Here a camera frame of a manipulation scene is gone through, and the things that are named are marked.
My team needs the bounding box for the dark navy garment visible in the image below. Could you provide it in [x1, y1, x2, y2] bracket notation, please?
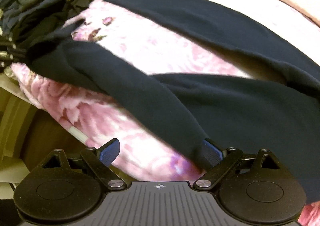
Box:
[24, 0, 320, 205]

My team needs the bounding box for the pink rose blanket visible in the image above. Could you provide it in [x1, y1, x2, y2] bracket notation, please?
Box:
[10, 0, 320, 226]

